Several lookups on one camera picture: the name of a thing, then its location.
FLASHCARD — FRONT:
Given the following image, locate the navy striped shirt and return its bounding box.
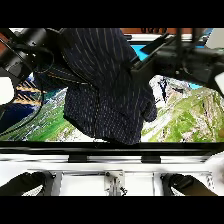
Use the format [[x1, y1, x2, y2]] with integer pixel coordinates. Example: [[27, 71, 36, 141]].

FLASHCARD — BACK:
[[33, 28, 159, 146]]

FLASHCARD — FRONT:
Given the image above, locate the silver frame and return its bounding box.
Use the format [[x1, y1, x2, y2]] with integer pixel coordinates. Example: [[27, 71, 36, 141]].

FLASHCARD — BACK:
[[0, 152, 224, 197]]

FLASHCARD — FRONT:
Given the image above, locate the black cable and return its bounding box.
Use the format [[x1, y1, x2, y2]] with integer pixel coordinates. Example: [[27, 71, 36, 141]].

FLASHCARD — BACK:
[[31, 44, 56, 113]]

